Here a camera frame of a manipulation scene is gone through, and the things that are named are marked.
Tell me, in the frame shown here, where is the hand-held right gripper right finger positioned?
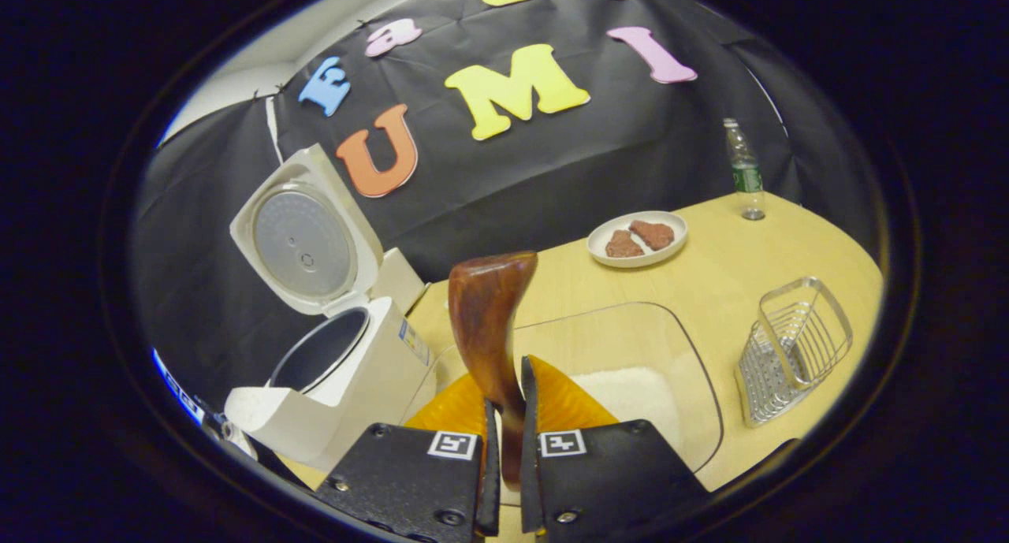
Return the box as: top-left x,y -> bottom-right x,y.
519,355 -> 710,537

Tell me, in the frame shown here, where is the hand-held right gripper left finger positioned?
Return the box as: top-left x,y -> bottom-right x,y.
314,372 -> 502,543

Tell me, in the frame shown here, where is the brown wooden spoon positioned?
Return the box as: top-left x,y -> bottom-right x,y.
448,251 -> 539,489

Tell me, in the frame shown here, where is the white rice cooker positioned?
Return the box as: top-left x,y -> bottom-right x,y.
224,143 -> 436,473

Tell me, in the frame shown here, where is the metal wire chopstick holder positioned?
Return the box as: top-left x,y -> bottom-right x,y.
735,276 -> 854,429

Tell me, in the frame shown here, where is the clear plastic tray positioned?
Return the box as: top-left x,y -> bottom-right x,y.
402,302 -> 724,474

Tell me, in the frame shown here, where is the white toaster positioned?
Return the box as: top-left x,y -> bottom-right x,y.
369,247 -> 430,317

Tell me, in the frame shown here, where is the brown meat piece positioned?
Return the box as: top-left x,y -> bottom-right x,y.
605,229 -> 646,258
628,219 -> 676,251

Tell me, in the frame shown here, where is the white round plate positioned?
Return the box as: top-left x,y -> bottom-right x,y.
586,210 -> 690,270

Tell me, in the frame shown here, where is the black backdrop cloth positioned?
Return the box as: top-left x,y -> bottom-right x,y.
134,0 -> 868,402

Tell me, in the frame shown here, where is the clear plastic water bottle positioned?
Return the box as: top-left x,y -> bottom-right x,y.
723,117 -> 767,221

